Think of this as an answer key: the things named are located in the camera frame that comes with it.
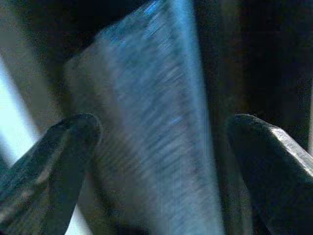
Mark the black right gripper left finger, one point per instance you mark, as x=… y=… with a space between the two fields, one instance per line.
x=44 y=166

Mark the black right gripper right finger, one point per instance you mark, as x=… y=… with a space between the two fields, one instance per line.
x=274 y=176

